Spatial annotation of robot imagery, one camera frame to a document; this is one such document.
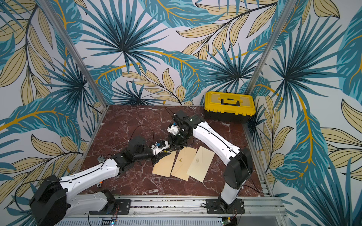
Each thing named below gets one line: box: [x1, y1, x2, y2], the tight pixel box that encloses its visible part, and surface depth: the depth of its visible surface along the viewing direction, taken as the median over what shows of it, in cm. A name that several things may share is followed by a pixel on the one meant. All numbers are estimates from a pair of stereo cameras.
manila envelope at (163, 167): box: [151, 150, 177, 178], surface depth 87 cm
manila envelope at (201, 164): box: [186, 145, 216, 183], surface depth 92 cm
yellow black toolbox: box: [204, 90, 256, 124], surface depth 102 cm
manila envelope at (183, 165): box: [170, 146, 198, 182], surface depth 90 cm
